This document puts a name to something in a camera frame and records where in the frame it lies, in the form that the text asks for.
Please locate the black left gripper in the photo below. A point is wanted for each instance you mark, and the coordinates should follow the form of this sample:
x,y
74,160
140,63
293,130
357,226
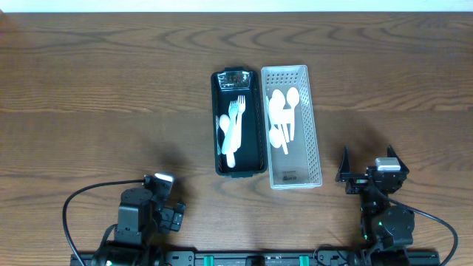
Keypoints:
x,y
171,216

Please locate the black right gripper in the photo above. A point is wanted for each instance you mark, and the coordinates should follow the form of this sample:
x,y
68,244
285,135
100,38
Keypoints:
x,y
361,177

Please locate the white plastic utensil handle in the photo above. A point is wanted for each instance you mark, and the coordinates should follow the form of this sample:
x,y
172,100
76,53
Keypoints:
x,y
274,132

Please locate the white plastic spoon bowl-down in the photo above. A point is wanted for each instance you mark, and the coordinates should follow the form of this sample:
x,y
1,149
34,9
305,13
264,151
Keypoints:
x,y
279,98

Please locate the pale green plastic fork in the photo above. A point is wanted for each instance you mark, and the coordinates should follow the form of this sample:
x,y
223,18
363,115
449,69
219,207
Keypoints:
x,y
232,113

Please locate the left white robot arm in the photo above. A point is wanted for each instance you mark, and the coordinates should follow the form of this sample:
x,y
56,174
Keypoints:
x,y
142,216

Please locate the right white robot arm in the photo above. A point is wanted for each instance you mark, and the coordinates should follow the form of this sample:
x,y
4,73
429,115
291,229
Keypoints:
x,y
386,228

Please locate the clear white plastic basket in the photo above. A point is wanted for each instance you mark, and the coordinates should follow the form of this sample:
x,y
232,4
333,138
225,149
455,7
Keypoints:
x,y
301,167

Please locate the dark green plastic basket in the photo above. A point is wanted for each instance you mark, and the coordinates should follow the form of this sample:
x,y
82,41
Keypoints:
x,y
251,157

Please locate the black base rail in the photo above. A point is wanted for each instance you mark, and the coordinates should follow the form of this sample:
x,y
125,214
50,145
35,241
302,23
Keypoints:
x,y
319,257

